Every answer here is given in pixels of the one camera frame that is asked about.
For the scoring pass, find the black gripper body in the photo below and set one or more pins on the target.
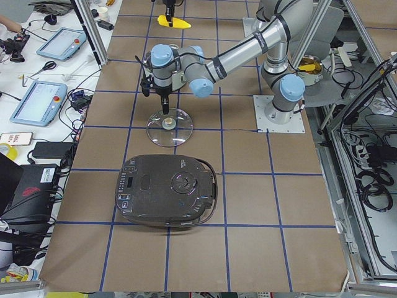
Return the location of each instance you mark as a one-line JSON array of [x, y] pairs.
[[162, 91]]

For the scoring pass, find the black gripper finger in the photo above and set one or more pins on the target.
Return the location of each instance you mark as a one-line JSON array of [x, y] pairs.
[[169, 14], [165, 104]]

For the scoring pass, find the yellow corn cob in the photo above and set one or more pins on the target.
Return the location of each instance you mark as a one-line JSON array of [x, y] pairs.
[[176, 23]]

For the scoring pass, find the glass pot lid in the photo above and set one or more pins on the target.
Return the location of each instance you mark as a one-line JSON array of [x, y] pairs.
[[169, 130]]

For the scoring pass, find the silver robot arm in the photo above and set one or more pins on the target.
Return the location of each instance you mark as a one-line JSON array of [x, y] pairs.
[[279, 21]]

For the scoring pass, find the dark brown rice cooker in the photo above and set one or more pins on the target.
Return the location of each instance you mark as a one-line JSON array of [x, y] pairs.
[[166, 191]]

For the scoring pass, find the blue teach pendant far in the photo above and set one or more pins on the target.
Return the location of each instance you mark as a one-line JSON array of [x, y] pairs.
[[63, 44]]

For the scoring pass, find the blue teach pendant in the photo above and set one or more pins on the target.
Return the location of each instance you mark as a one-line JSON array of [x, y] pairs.
[[63, 44], [40, 104]]

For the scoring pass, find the blue teach pendant near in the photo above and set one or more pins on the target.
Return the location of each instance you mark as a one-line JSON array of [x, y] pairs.
[[40, 104]]

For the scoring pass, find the black power adapter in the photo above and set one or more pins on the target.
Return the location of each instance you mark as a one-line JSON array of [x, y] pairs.
[[51, 150]]

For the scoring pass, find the smartphone with orange case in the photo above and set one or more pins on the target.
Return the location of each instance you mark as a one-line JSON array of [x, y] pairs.
[[17, 138]]

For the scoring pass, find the bowl with yellow items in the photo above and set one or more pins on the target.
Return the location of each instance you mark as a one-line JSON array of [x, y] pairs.
[[310, 69]]

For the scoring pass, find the yellow tape roll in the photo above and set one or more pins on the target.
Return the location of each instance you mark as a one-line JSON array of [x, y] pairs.
[[8, 151]]

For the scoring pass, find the black laptop computer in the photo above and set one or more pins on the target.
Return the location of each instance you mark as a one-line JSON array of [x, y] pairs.
[[27, 195]]

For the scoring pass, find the aluminium frame post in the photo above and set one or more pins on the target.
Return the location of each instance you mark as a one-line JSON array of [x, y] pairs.
[[84, 14]]

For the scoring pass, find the black handled scissors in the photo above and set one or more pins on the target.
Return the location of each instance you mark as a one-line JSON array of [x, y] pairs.
[[49, 65]]

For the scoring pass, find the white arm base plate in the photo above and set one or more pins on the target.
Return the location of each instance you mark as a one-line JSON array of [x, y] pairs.
[[270, 120]]

